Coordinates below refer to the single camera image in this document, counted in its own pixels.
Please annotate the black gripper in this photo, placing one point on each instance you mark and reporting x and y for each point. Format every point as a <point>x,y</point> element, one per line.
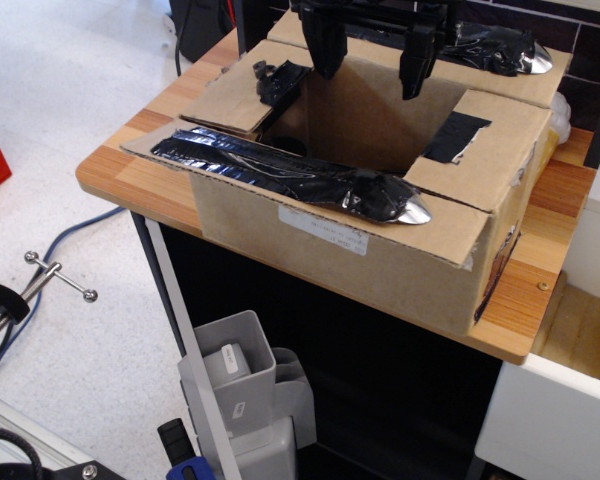
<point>324,28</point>

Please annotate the metal screw clamp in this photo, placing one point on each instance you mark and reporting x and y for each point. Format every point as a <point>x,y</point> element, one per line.
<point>14,307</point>

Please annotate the black taped spoon front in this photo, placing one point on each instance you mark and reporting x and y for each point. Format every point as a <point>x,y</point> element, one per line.
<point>376,196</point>

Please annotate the white tray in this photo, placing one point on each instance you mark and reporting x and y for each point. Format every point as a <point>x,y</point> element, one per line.
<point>543,421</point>

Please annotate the black taped spoon rear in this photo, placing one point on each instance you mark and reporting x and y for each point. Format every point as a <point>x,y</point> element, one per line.
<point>497,49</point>

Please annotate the blue black handled tool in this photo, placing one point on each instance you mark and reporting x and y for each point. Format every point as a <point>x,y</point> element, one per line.
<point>185,464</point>

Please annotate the brown cardboard box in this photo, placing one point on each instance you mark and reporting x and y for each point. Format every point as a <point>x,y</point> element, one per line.
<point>472,142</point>

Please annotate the black taped spoon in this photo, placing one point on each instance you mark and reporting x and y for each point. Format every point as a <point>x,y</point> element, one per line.
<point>497,49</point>
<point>376,196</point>

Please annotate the grey plastic bin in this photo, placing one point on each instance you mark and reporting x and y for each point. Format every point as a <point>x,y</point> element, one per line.
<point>264,396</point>

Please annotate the white plastic bag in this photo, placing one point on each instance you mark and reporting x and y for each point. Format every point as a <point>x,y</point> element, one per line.
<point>561,116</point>

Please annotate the grey metal table leg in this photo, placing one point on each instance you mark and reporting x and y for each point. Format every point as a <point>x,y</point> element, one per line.
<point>205,413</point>

